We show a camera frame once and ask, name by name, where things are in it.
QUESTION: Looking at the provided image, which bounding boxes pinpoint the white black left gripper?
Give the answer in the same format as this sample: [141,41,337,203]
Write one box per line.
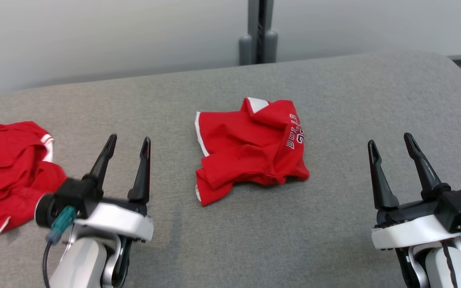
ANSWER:
[72,134,154,288]

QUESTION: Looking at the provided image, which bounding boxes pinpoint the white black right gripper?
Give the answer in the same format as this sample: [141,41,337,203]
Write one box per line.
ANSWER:
[367,132,461,288]

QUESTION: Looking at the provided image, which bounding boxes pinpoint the red Bulls T-shirt white sleeves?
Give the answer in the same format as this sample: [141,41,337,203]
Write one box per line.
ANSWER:
[0,121,68,238]

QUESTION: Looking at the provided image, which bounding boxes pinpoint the red shorts with white stripe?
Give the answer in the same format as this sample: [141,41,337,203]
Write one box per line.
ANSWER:
[194,97,310,207]

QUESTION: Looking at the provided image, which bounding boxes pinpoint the left teal plug black cable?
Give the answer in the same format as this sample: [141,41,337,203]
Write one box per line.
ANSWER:
[42,206,77,288]

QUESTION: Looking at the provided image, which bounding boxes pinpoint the grey metal post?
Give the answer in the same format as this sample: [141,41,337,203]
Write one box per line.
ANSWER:
[239,0,278,66]

